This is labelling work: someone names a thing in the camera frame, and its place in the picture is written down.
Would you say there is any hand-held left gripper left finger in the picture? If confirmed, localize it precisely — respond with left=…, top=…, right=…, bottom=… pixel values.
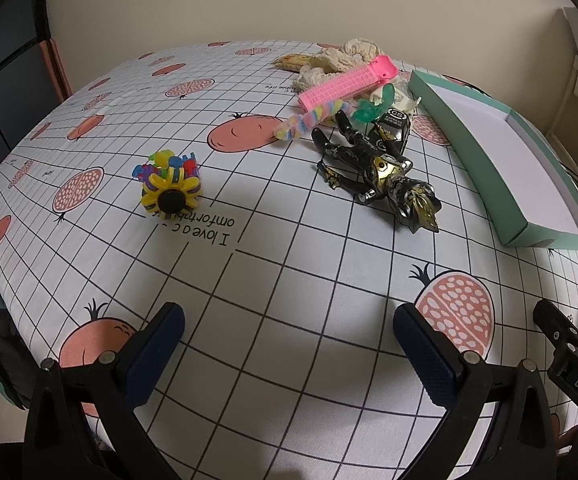
left=21, top=302, right=190, bottom=480

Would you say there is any green pacifier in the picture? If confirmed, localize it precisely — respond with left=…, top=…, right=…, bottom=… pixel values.
left=351, top=85, right=397, bottom=123

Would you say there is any yellow snack packet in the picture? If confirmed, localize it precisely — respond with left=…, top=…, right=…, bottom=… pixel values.
left=272, top=53, right=320, bottom=72

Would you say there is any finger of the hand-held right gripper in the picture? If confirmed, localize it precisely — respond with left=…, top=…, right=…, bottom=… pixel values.
left=533, top=299, right=578, bottom=363

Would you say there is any black gold action figure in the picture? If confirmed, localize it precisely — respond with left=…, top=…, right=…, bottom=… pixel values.
left=311, top=110, right=442, bottom=235

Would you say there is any white plastic wrapper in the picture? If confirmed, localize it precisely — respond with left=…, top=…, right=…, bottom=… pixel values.
left=369, top=80, right=422, bottom=116

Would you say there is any colourful flower spinner toy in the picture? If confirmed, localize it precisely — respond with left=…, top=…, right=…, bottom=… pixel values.
left=131, top=149, right=204, bottom=222

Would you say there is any black toy car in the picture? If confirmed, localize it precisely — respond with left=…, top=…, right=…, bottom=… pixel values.
left=366, top=106, right=412, bottom=153

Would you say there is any cream crochet scrunchie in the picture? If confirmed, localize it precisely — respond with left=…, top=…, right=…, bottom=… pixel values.
left=341, top=37, right=387, bottom=68

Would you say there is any dark wardrobe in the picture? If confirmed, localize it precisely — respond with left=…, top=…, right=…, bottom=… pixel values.
left=0, top=0, right=52, bottom=161

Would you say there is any pastel braided rope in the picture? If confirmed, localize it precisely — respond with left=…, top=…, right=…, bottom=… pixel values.
left=273, top=100, right=352, bottom=142

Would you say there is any pink bed frame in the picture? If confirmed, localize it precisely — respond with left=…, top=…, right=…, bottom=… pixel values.
left=39, top=39, right=72, bottom=103

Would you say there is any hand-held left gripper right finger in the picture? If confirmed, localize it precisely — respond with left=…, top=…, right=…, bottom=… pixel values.
left=393, top=303, right=562, bottom=480

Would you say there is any cream knitted pouch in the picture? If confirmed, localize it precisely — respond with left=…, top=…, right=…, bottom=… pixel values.
left=291, top=45, right=365, bottom=93

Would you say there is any teal cardboard box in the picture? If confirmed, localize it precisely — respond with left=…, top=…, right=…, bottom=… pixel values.
left=408, top=70, right=578, bottom=251

